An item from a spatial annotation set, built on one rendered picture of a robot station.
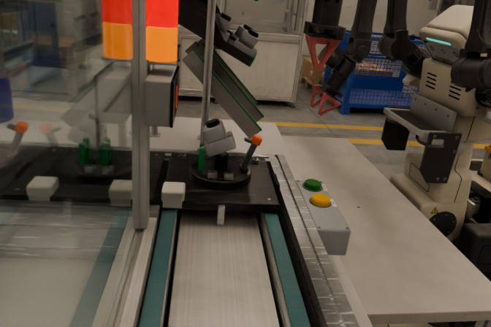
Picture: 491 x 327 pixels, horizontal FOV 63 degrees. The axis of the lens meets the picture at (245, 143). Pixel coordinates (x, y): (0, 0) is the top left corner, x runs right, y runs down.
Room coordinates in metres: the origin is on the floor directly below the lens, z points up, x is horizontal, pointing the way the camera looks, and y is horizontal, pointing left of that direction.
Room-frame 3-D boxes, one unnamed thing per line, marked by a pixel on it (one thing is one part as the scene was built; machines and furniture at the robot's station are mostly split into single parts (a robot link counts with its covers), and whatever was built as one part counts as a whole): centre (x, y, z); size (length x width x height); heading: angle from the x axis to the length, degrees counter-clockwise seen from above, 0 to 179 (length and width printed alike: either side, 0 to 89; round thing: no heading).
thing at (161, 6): (0.62, 0.14, 1.33); 0.05 x 0.05 x 0.05
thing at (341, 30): (0.90, -0.14, 1.34); 0.10 x 0.07 x 0.07; 7
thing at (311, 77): (6.34, -1.45, 0.20); 1.20 x 0.80 x 0.41; 100
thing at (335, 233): (0.76, -0.17, 0.93); 0.21 x 0.07 x 0.06; 7
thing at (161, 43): (0.62, 0.14, 1.28); 0.05 x 0.05 x 0.05
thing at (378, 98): (5.42, -1.71, 0.49); 1.26 x 0.87 x 0.98; 102
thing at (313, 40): (0.91, -0.14, 1.27); 0.07 x 0.07 x 0.09; 7
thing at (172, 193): (0.71, 0.14, 0.97); 0.05 x 0.05 x 0.04; 7
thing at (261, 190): (0.82, 0.05, 0.96); 0.24 x 0.24 x 0.02; 7
